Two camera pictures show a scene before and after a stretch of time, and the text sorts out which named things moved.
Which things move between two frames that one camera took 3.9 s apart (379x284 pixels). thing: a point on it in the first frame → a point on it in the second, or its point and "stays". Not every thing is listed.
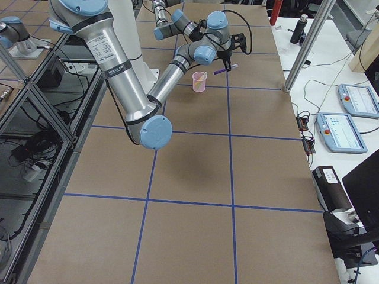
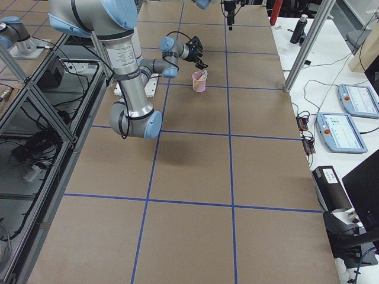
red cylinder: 275,12 stays
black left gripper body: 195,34 → 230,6
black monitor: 362,184 stays
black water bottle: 298,29 stays
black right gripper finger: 229,63 → 202,65
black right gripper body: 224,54 → 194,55
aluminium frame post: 325,7 stays
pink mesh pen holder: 199,80 stays
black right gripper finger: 224,60 → 200,64
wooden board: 367,53 stays
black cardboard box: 329,189 stays
